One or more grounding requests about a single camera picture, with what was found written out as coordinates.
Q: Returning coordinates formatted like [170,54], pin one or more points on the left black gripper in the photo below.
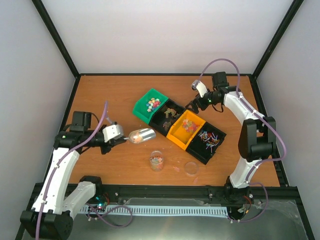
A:
[111,144]

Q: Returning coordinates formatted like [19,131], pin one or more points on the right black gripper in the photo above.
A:
[193,103]

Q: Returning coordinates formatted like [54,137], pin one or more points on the metal scoop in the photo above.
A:
[141,135]

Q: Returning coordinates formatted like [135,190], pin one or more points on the yellow plastic bin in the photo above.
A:
[184,130]

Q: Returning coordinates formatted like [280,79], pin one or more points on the black bin with popsicle candies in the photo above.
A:
[165,116]

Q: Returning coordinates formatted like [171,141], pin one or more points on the black bin with lollipops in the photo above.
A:
[205,143]

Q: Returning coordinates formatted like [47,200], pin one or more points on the green plastic bin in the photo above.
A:
[148,104]

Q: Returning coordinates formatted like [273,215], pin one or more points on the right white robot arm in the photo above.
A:
[257,139]

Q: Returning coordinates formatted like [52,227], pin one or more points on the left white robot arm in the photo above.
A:
[52,214]

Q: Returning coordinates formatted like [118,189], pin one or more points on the clear plastic jar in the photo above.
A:
[156,160]

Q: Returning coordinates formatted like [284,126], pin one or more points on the clear jar lid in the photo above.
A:
[191,168]

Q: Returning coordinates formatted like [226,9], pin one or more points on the spilled pink candy piece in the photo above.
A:
[176,169]

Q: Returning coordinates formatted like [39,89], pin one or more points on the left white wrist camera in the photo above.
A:
[112,132]

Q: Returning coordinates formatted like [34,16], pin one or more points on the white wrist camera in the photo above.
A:
[200,87]
[112,132]

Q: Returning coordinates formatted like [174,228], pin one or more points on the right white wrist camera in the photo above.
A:
[200,87]

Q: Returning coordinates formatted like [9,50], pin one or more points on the black aluminium rail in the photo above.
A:
[207,194]

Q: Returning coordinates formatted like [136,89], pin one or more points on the light blue cable duct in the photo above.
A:
[163,211]

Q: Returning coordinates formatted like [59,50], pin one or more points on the metal base plate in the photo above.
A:
[260,220]

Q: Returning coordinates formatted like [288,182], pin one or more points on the black frame post left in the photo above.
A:
[49,24]

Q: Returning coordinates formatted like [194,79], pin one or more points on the black frame post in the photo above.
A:
[279,33]
[49,24]

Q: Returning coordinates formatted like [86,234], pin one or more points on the black frame post right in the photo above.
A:
[279,33]

